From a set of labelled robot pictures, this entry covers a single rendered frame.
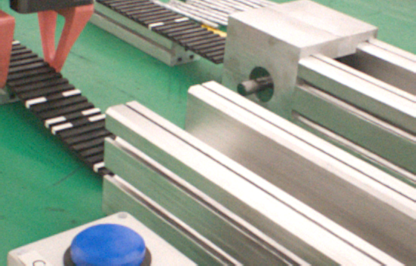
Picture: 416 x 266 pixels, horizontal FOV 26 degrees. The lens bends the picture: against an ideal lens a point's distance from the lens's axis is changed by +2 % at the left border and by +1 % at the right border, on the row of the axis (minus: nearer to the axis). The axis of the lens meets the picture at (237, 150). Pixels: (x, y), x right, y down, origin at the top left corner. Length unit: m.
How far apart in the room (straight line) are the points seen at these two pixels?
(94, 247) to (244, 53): 0.34
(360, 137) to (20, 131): 0.28
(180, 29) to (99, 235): 0.45
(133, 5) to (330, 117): 0.34
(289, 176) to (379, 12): 0.60
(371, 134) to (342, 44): 0.11
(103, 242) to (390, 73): 0.36
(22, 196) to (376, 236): 0.27
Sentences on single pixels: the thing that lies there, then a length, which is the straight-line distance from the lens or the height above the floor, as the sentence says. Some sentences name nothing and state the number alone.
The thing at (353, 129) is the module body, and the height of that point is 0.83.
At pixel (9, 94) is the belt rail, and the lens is 0.82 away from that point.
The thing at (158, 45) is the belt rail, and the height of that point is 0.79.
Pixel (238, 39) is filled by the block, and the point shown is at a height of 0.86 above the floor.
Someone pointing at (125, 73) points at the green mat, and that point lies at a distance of 0.89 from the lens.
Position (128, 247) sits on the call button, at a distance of 0.48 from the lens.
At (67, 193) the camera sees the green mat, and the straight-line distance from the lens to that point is 0.67.
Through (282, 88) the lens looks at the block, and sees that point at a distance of 0.75.
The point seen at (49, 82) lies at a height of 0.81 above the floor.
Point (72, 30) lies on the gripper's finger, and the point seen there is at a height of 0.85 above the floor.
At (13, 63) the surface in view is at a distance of 0.81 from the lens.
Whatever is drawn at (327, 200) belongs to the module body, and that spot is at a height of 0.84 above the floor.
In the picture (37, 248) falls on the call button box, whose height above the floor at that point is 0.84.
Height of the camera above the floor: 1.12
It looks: 27 degrees down
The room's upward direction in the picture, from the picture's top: 6 degrees clockwise
